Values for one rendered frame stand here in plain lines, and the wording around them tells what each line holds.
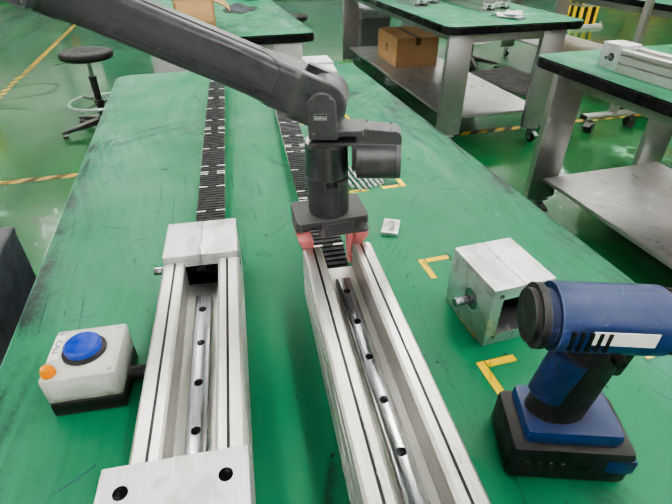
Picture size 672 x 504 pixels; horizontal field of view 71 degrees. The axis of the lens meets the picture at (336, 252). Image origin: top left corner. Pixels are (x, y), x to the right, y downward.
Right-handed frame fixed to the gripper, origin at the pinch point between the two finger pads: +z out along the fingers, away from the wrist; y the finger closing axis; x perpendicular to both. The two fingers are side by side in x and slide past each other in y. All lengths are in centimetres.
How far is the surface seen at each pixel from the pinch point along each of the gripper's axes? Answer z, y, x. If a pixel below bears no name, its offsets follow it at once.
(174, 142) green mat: 4, -27, 65
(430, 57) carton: 64, 168, 349
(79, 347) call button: -4.9, -32.2, -14.9
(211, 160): 0.5, -17.4, 43.2
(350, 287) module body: -2.1, 0.6, -9.7
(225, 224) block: -6.2, -15.0, 4.6
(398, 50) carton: 56, 138, 350
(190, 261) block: -5.5, -20.1, -2.5
